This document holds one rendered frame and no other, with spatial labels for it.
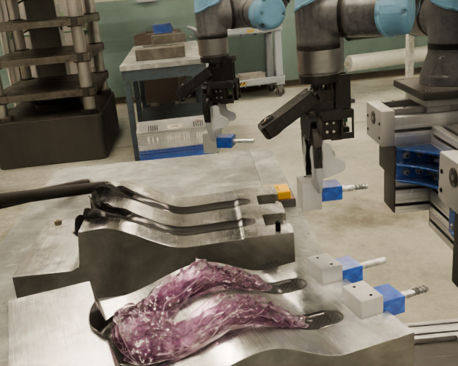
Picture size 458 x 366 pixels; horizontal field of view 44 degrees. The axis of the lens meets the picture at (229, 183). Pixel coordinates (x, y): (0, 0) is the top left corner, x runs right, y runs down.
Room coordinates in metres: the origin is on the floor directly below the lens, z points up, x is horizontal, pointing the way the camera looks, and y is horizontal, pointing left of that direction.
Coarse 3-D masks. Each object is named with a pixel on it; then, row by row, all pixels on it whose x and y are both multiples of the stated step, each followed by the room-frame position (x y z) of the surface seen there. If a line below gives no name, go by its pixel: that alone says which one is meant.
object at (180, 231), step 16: (96, 192) 1.03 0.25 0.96; (112, 192) 1.06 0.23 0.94; (128, 192) 1.10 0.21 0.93; (96, 208) 1.00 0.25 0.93; (112, 208) 0.99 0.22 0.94; (160, 208) 1.07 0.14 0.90; (176, 208) 1.10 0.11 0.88; (192, 208) 1.10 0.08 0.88; (208, 208) 1.09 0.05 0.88; (80, 224) 1.04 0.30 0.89; (144, 224) 0.97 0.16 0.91; (160, 224) 0.99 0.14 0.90; (208, 224) 1.00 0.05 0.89; (224, 224) 0.99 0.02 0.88; (240, 224) 0.99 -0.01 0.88
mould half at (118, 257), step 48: (144, 192) 1.12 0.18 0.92; (240, 192) 1.15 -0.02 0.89; (48, 240) 1.05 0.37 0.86; (96, 240) 0.91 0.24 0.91; (144, 240) 0.91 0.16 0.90; (192, 240) 0.93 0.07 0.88; (240, 240) 0.91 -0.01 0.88; (288, 240) 0.92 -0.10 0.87; (48, 288) 0.90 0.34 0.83; (96, 288) 0.90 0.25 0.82
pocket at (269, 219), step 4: (264, 216) 1.01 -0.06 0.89; (268, 216) 1.01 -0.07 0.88; (272, 216) 1.01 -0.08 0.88; (276, 216) 1.01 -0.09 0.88; (280, 216) 1.01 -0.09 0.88; (284, 216) 1.01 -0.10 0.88; (264, 220) 1.01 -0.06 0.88; (268, 220) 1.01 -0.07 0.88; (272, 220) 1.01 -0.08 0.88; (276, 220) 1.01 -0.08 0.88; (280, 220) 1.01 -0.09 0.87; (284, 220) 1.01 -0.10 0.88; (268, 224) 1.01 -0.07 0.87; (272, 224) 1.01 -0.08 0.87
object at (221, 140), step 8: (208, 136) 1.43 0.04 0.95; (216, 136) 1.43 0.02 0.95; (224, 136) 1.44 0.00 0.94; (232, 136) 1.43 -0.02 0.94; (208, 144) 1.43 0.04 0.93; (216, 144) 1.42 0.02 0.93; (224, 144) 1.42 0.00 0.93; (232, 144) 1.42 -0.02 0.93; (208, 152) 1.43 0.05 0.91; (216, 152) 1.42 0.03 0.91
